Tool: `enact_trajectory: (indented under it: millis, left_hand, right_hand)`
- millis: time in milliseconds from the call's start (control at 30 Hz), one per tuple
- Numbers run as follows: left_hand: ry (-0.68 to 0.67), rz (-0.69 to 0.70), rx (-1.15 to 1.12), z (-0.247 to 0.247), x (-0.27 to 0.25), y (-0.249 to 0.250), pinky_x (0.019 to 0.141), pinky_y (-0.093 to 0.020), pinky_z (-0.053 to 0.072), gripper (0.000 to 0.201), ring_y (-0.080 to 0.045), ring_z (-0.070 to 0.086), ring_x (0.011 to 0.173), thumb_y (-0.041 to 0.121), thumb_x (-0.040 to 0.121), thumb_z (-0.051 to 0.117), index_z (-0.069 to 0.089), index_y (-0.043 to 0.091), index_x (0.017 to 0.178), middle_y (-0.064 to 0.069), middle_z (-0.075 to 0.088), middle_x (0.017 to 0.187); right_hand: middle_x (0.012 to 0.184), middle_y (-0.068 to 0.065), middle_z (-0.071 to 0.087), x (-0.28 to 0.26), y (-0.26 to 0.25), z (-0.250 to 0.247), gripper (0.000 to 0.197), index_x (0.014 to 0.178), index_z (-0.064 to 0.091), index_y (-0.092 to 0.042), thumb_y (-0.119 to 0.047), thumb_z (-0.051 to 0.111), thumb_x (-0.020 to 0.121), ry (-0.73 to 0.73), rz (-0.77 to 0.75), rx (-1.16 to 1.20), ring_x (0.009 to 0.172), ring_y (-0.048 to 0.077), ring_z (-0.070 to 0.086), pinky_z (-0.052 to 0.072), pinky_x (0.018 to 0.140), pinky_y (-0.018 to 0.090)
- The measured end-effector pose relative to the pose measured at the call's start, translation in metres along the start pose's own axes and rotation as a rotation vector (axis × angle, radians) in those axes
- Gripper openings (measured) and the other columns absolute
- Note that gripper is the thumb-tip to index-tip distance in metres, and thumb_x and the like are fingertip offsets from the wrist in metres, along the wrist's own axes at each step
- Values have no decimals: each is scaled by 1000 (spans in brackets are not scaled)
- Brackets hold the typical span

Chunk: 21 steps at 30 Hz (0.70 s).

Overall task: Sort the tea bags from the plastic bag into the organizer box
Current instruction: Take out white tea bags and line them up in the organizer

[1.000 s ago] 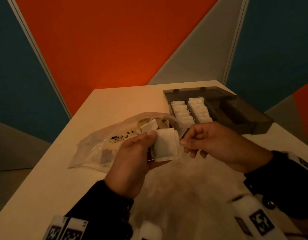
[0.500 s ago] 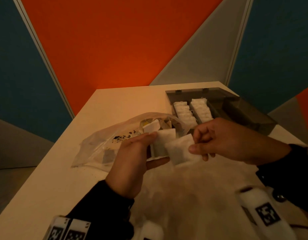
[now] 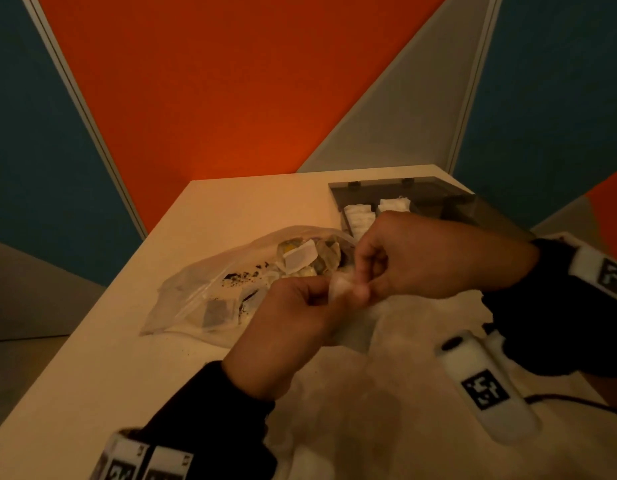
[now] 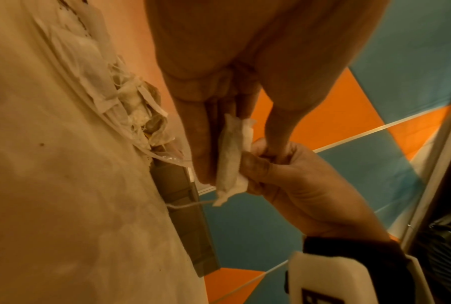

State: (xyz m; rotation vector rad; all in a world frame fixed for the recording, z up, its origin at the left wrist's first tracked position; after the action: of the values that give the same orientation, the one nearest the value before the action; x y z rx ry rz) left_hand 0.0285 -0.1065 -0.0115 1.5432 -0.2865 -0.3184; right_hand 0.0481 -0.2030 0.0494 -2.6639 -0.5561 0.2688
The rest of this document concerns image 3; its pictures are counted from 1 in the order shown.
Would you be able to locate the pile of paper tea bags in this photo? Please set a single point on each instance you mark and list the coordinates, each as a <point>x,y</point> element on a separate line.
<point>303,254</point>

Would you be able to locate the person's right hand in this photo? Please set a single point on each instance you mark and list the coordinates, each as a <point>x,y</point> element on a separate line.
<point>438,254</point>

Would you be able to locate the person's left hand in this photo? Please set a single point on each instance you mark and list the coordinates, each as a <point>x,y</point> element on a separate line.
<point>283,339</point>

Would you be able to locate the dark compartment organizer box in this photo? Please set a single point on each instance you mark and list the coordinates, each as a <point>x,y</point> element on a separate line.
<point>438,194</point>

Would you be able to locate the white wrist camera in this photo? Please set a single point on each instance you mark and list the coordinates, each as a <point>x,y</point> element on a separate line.
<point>508,419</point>

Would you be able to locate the clear plastic bag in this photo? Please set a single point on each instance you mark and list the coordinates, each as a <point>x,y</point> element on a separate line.
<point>188,294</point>

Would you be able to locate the person's right forearm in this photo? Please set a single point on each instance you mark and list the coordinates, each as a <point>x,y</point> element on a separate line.
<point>613,389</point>

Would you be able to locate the white square tea bag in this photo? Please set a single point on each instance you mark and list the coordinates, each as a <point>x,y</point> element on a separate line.
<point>343,284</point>

